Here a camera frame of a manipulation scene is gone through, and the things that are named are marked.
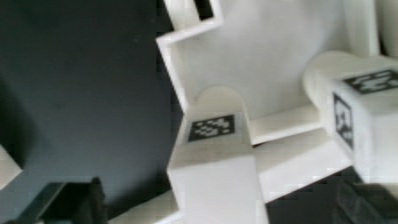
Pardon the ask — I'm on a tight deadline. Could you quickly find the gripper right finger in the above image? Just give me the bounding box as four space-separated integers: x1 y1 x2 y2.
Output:
333 181 398 224

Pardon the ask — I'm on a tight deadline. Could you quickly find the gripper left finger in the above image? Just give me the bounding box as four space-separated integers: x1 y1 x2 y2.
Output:
10 178 106 224

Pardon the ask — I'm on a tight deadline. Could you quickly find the white chair leg with tag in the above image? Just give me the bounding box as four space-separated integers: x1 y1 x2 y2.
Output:
301 51 398 184

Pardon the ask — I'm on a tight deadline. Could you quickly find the white chair seat part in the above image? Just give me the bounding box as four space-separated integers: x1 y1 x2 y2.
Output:
156 0 398 144

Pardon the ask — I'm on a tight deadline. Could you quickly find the white U-shaped fence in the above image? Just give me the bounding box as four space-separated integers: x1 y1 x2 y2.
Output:
0 129 351 224

